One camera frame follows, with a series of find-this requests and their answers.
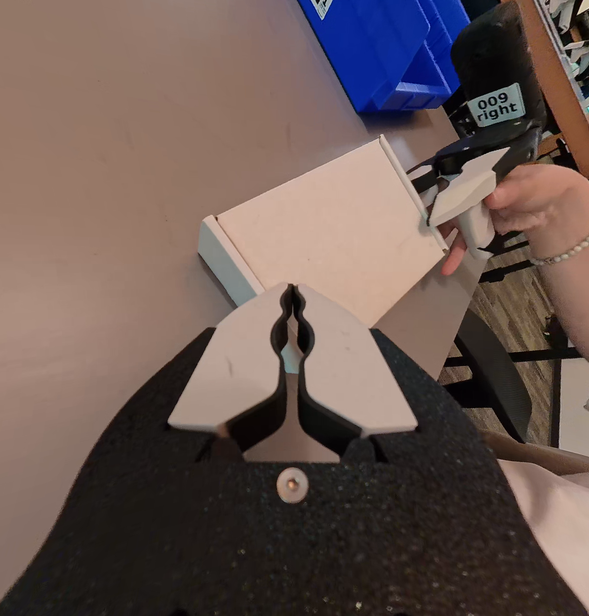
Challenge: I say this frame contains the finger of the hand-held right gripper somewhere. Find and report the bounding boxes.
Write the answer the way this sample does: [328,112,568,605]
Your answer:
[427,148,511,227]
[404,163,442,208]

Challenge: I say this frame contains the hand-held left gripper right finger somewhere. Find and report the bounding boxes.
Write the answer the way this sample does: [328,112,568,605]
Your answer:
[293,283,418,454]

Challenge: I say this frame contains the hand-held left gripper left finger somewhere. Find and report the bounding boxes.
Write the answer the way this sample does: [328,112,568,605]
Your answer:
[167,283,295,451]

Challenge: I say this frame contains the white cardboard box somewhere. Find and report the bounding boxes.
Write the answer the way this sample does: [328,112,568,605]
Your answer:
[197,135,450,373]

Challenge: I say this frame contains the blue plastic bin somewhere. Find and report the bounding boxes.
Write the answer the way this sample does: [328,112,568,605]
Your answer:
[297,0,471,114]

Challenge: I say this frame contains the person's right forearm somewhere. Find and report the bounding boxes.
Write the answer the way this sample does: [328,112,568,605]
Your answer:
[535,217,589,376]

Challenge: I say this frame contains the person's right hand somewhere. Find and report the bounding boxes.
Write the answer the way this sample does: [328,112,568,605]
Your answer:
[441,164,589,276]

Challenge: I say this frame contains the wooden table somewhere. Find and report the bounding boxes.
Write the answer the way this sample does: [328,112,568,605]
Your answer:
[513,0,589,179]

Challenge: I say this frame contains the black mesh chair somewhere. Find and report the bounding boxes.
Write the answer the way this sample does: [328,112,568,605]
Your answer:
[448,308,534,444]

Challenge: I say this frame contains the person's pale pink garment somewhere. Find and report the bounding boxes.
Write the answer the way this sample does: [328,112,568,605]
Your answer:
[487,433,589,616]

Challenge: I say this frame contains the pearl bracelet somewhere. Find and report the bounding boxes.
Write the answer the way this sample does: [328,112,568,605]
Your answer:
[530,226,589,267]

